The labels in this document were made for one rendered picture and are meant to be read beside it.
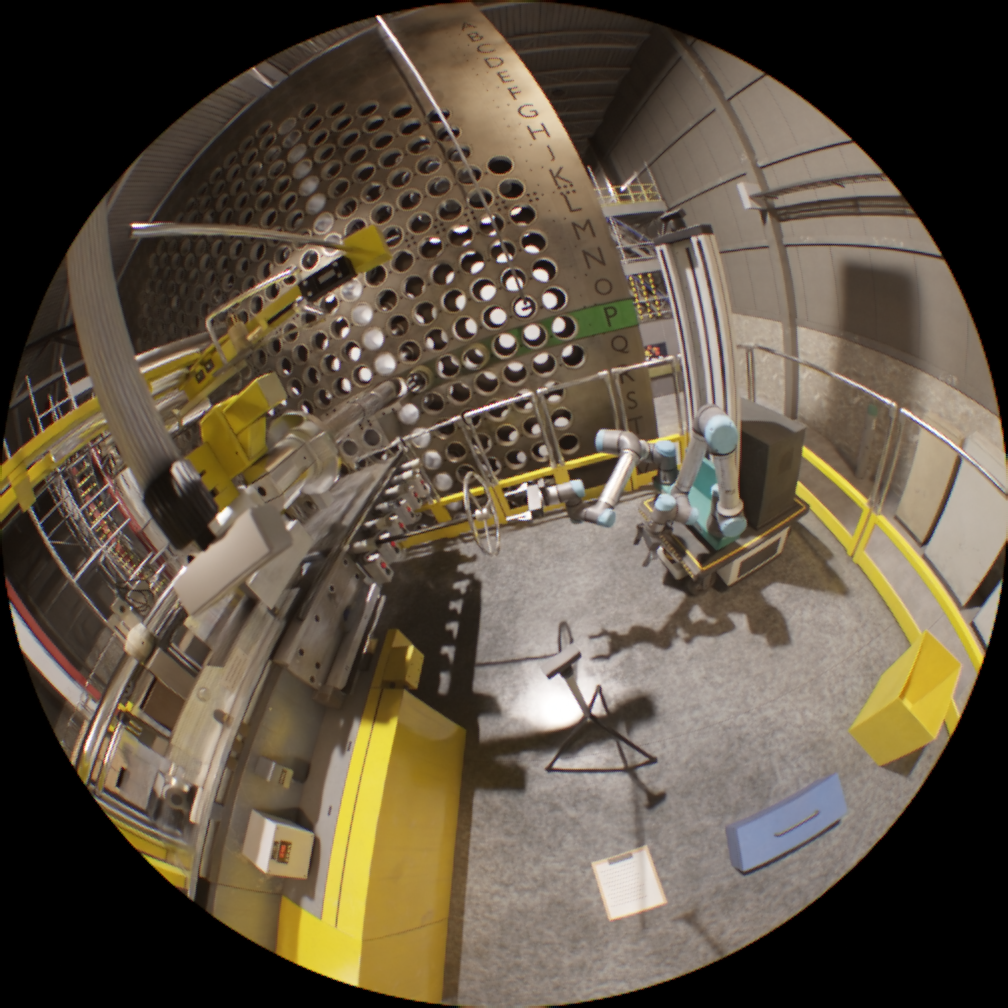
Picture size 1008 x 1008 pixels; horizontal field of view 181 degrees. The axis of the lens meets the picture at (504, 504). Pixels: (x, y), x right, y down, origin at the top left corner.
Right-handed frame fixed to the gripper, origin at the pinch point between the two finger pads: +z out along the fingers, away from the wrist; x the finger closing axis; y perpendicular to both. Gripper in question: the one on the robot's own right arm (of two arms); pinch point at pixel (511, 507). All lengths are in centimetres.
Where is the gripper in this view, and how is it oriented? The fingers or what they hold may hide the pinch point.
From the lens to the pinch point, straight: 134.5
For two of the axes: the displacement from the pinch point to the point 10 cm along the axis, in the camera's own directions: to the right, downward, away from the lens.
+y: 3.4, 6.1, 7.2
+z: -9.4, 2.6, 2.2
